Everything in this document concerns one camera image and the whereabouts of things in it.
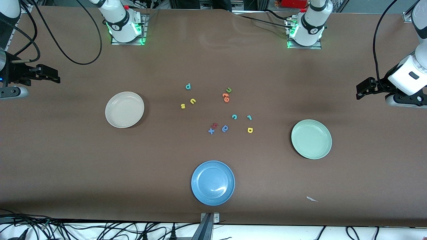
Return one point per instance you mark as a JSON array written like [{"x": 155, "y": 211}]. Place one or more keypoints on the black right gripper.
[{"x": 17, "y": 72}]

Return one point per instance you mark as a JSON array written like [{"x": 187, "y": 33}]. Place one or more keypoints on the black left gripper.
[{"x": 380, "y": 86}]

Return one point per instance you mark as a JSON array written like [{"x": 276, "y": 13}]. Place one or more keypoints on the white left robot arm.
[{"x": 310, "y": 26}]

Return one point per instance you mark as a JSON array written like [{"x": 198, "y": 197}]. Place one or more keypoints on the light green plate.
[{"x": 312, "y": 139}]

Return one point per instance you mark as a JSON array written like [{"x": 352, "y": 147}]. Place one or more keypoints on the beige brown plate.
[{"x": 124, "y": 110}]

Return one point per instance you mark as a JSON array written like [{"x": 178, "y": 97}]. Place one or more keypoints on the red box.
[{"x": 293, "y": 3}]

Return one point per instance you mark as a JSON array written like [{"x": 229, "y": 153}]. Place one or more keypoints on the white paper scrap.
[{"x": 311, "y": 199}]

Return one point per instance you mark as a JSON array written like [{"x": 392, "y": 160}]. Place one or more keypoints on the blue foam letter a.
[{"x": 227, "y": 129}]

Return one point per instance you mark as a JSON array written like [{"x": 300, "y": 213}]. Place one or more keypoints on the blue plate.
[{"x": 212, "y": 182}]

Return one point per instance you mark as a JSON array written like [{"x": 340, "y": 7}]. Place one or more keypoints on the dark aluminium profile beam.
[{"x": 204, "y": 230}]

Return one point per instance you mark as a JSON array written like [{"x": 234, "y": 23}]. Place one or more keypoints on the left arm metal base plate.
[{"x": 315, "y": 47}]

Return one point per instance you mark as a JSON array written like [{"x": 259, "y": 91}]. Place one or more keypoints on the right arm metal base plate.
[{"x": 144, "y": 26}]

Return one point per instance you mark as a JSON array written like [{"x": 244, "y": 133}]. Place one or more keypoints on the silver corner bracket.
[{"x": 216, "y": 218}]

